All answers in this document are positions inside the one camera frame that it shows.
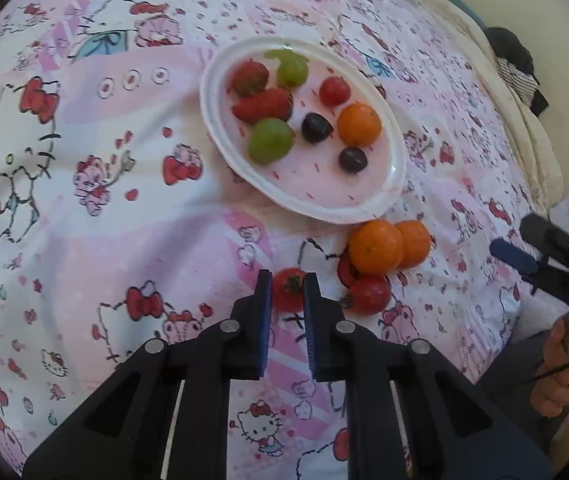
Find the dark grape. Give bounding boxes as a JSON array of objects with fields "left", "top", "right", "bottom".
[
  {"left": 339, "top": 148, "right": 368, "bottom": 174},
  {"left": 301, "top": 113, "right": 333, "bottom": 144}
]

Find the Hello Kitty bedsheet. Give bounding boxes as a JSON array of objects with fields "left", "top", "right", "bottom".
[{"left": 0, "top": 0, "right": 535, "bottom": 474}]

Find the striped shirt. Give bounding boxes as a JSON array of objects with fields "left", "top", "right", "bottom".
[{"left": 496, "top": 58, "right": 539, "bottom": 106}]

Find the black garment right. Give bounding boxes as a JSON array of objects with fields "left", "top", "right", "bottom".
[{"left": 484, "top": 27, "right": 549, "bottom": 117}]

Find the red cherry tomato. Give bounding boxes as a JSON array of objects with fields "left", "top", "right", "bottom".
[
  {"left": 340, "top": 275, "right": 391, "bottom": 316},
  {"left": 318, "top": 76, "right": 351, "bottom": 108},
  {"left": 272, "top": 268, "right": 305, "bottom": 313}
]

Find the large red strawberry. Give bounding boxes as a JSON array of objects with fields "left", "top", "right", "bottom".
[{"left": 231, "top": 88, "right": 294, "bottom": 125}]

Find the green fruit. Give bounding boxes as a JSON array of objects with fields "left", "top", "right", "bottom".
[
  {"left": 248, "top": 118, "right": 295, "bottom": 165},
  {"left": 264, "top": 49, "right": 309, "bottom": 90}
]

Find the orange tangerine bottom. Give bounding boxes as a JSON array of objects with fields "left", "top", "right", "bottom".
[{"left": 337, "top": 102, "right": 382, "bottom": 148}]

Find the right hand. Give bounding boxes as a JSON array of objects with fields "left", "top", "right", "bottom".
[{"left": 530, "top": 318, "right": 569, "bottom": 418}]

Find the strawberry pattern plate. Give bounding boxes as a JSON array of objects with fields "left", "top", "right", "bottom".
[{"left": 200, "top": 36, "right": 408, "bottom": 224}]

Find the orange tangerine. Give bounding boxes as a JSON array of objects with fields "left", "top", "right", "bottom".
[
  {"left": 395, "top": 220, "right": 431, "bottom": 270},
  {"left": 347, "top": 219, "right": 404, "bottom": 275},
  {"left": 337, "top": 102, "right": 382, "bottom": 148}
]

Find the small red strawberry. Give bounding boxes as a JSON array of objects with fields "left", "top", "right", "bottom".
[{"left": 230, "top": 60, "right": 269, "bottom": 98}]

